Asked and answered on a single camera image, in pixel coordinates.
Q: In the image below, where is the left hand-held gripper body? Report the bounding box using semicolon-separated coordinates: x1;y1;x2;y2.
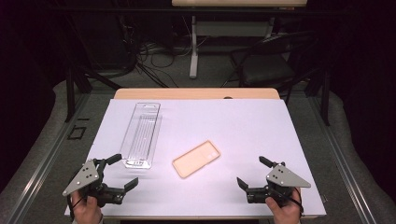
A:
62;158;126;208

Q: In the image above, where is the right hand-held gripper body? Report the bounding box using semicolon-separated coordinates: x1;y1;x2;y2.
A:
246;161;312;207

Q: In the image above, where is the clear plastic packaging box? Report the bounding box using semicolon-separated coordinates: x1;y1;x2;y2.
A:
120;102;163;170

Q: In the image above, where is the beige phone case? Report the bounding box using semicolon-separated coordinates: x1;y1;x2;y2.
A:
171;139;222;180

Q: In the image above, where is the person's left hand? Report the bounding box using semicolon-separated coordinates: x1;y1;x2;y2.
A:
71;189;104;224

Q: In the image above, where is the person's right hand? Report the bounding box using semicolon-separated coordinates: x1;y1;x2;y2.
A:
264;188;303;224

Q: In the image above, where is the white table sheet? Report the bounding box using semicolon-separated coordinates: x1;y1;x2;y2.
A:
64;98;327;217

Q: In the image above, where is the black metal stand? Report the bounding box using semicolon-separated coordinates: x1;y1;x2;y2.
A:
64;65;123;123
306;68;332;127

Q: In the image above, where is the black chair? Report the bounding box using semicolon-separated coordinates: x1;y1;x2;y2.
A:
229;31;316;96

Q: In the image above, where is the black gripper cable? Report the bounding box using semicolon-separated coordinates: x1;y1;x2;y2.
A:
279;186;305;217
66;193;86;222

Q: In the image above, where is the metal floor rail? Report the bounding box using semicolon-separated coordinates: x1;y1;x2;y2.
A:
307;95;378;224
6;92;92;224

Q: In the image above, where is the black square floor frame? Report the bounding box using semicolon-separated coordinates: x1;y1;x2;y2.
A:
66;125;88;141

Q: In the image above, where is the bundle of floor cables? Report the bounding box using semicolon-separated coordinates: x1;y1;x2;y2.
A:
122;15;195;89

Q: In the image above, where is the light desk with white frame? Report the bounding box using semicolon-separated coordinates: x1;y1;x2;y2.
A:
171;0;308;79

